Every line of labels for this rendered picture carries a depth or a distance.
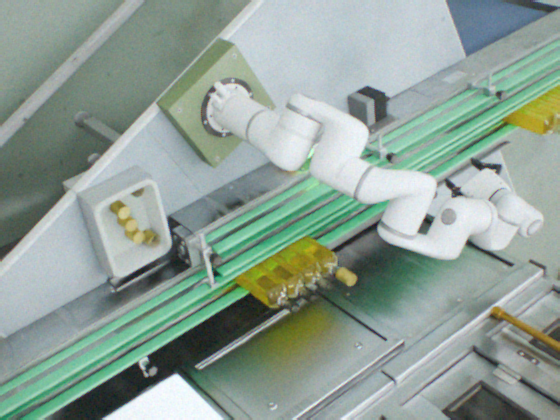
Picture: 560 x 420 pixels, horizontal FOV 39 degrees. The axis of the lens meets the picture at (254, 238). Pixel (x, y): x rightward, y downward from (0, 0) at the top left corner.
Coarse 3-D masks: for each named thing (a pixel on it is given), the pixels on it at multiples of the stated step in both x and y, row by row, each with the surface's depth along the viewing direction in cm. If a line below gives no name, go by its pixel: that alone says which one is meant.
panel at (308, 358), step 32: (320, 288) 221; (256, 320) 215; (288, 320) 214; (320, 320) 212; (352, 320) 210; (224, 352) 208; (256, 352) 206; (288, 352) 204; (320, 352) 203; (352, 352) 201; (384, 352) 199; (192, 384) 199; (224, 384) 199; (256, 384) 197; (288, 384) 196; (320, 384) 194; (352, 384) 195; (224, 416) 190; (256, 416) 189; (288, 416) 187
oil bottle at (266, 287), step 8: (256, 264) 210; (248, 272) 208; (256, 272) 207; (264, 272) 207; (240, 280) 210; (248, 280) 206; (256, 280) 204; (264, 280) 204; (272, 280) 204; (280, 280) 203; (248, 288) 208; (256, 288) 204; (264, 288) 202; (272, 288) 201; (280, 288) 201; (256, 296) 207; (264, 296) 203; (272, 296) 200; (280, 296) 200; (288, 296) 203; (272, 304) 202
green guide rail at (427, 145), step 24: (552, 72) 264; (528, 96) 255; (456, 120) 248; (480, 120) 246; (432, 144) 238; (384, 168) 232; (336, 192) 225; (288, 216) 219; (312, 216) 218; (264, 240) 213; (240, 264) 206
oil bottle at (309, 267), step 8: (288, 248) 213; (280, 256) 212; (288, 256) 211; (296, 256) 210; (304, 256) 210; (296, 264) 208; (304, 264) 207; (312, 264) 207; (304, 272) 205; (312, 272) 205; (320, 272) 206; (312, 280) 206
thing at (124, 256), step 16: (128, 192) 190; (144, 192) 199; (96, 208) 187; (144, 208) 204; (160, 208) 198; (112, 224) 200; (144, 224) 206; (160, 224) 202; (112, 240) 202; (128, 240) 205; (160, 240) 206; (112, 256) 195; (128, 256) 204; (144, 256) 203; (128, 272) 200
